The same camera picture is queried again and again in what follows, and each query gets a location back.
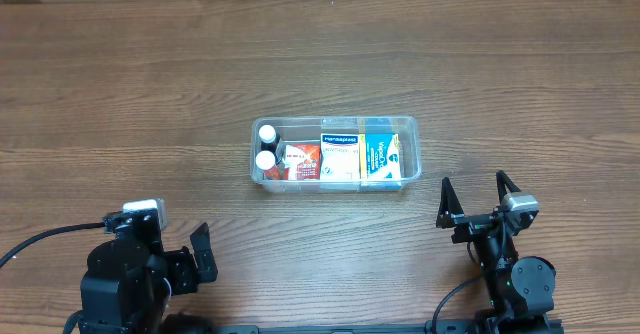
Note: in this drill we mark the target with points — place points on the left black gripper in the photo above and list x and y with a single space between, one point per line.
185 264

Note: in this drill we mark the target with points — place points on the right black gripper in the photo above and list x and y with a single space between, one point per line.
480 225

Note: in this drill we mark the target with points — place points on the blue VapoDrops lozenge box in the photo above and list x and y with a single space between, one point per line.
379 156

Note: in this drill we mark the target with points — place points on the red medicine box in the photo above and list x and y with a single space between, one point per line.
302 161

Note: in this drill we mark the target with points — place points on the white Hansaplast plaster box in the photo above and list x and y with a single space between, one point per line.
340 157

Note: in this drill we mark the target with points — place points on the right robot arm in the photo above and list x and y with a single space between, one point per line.
520 289

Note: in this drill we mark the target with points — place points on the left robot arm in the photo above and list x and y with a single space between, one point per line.
130 279

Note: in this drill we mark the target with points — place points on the clear plastic container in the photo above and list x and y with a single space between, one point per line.
308 130

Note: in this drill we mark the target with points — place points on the orange bottle white cap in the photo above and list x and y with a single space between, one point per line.
266 161

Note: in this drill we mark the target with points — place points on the dark bottle white cap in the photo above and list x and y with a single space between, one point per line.
269 138

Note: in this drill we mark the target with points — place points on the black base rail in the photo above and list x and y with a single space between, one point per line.
380 326

